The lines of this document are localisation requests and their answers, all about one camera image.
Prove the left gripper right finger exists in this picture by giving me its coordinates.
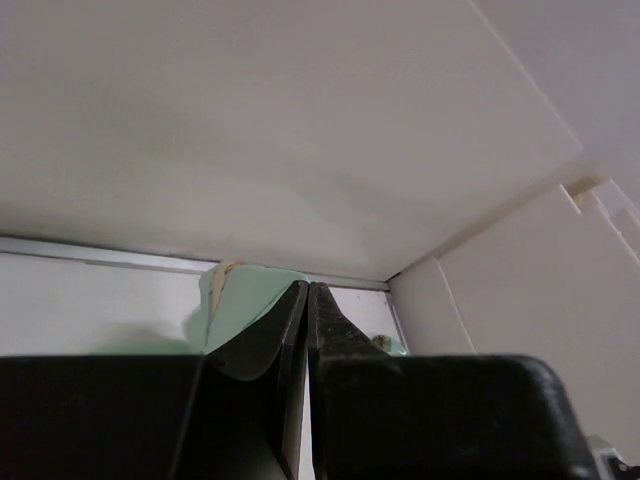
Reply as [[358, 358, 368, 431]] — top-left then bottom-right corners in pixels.
[[307, 283, 598, 479]]

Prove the green cartoon print cloth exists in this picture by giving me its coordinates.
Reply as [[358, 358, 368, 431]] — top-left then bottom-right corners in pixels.
[[92, 262, 407, 356]]

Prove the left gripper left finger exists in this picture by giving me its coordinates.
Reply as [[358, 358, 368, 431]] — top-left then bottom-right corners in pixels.
[[1, 281, 308, 479]]

